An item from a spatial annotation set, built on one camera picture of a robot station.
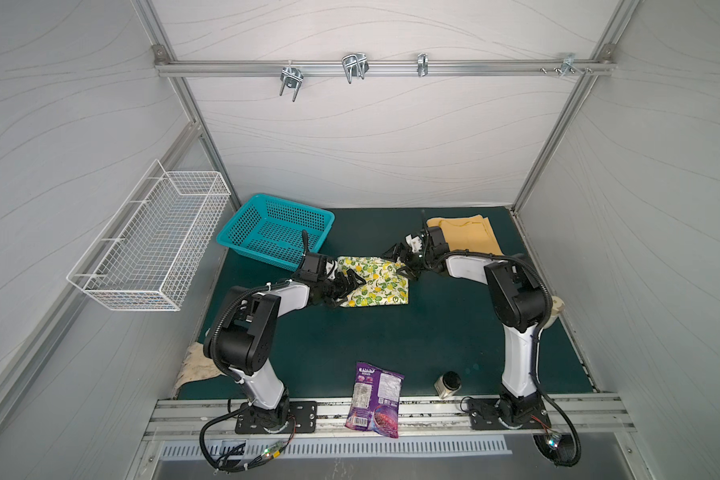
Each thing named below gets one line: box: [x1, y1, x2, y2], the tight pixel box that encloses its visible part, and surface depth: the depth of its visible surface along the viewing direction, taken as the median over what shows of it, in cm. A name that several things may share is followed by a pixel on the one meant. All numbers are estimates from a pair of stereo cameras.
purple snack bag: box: [345, 362, 405, 439], surface depth 76 cm
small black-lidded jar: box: [434, 370, 462, 399], surface depth 73 cm
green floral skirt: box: [337, 256, 409, 307], surface depth 99 cm
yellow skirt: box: [426, 214, 503, 255], surface depth 116 cm
